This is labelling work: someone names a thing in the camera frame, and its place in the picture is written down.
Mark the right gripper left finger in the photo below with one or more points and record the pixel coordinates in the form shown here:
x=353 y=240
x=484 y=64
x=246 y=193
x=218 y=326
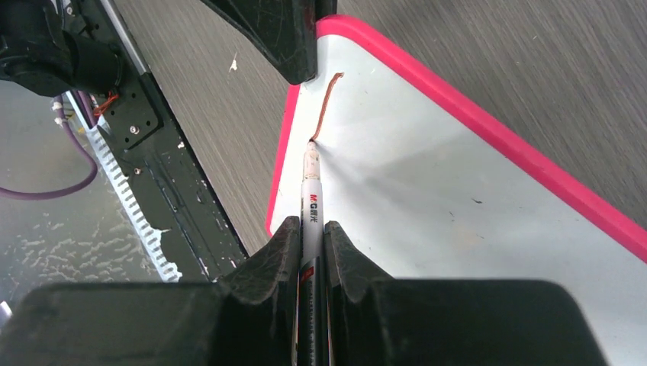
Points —
x=246 y=317

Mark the pink framed whiteboard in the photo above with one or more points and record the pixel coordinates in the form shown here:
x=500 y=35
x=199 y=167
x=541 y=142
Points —
x=428 y=184

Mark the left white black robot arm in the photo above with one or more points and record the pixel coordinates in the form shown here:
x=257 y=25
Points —
x=41 y=55

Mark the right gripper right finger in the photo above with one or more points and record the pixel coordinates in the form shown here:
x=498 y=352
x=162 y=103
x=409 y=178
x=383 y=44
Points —
x=380 y=320

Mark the white marker pen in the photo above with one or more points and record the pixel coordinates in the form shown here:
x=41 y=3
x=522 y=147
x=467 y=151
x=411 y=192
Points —
x=313 y=342

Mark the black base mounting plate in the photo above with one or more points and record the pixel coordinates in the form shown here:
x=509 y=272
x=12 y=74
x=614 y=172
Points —
x=164 y=174

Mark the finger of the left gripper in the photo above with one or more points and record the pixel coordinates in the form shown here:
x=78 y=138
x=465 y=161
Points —
x=283 y=31

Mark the white slotted cable duct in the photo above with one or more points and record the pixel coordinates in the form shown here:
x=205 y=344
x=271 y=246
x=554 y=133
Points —
x=150 y=237

